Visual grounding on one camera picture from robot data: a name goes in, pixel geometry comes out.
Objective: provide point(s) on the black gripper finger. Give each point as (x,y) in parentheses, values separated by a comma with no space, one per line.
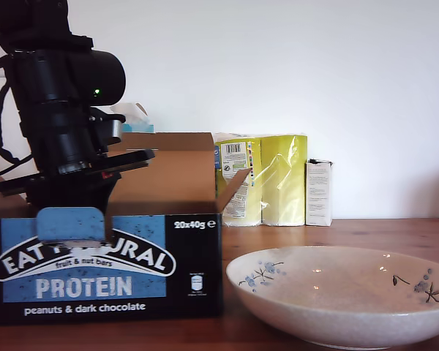
(66,195)
(109,186)

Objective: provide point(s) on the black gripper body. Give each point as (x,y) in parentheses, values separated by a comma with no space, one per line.
(64,142)

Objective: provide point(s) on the teal tissue box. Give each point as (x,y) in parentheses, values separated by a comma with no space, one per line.
(140,128)

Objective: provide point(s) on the snack bar carton box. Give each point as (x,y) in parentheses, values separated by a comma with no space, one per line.
(95,285)

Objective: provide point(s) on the small white upright box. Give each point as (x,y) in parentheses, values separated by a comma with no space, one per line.
(319,197)

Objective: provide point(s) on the white floral ceramic plate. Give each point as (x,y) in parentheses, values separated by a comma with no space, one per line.
(333,314)

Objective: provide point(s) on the white tissue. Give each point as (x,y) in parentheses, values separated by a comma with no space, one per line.
(131,111)

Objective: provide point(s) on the yellow paper towel pack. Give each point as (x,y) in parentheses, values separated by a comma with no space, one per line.
(278,183)

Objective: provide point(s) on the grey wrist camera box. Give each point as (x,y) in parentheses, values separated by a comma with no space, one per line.
(115,129)

